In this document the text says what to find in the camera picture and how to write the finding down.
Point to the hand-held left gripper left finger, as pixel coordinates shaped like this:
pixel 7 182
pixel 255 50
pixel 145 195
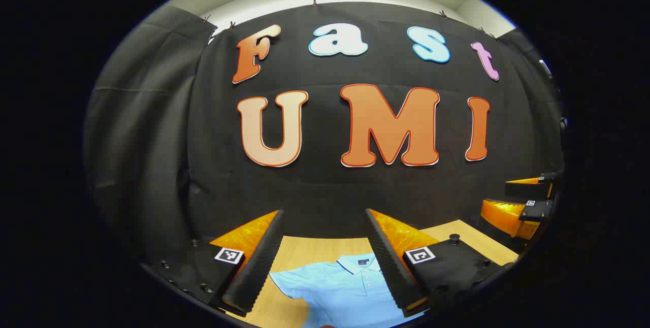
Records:
pixel 259 262

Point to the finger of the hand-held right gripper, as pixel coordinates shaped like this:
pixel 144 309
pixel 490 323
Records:
pixel 528 190
pixel 535 210

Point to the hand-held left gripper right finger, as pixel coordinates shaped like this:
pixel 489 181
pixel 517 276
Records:
pixel 391 267

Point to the light blue T-shirt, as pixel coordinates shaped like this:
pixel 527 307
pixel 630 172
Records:
pixel 345 292

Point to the black backdrop cloth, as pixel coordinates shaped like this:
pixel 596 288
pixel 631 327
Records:
pixel 325 186

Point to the small grey object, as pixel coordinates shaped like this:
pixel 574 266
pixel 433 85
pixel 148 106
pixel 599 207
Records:
pixel 546 68

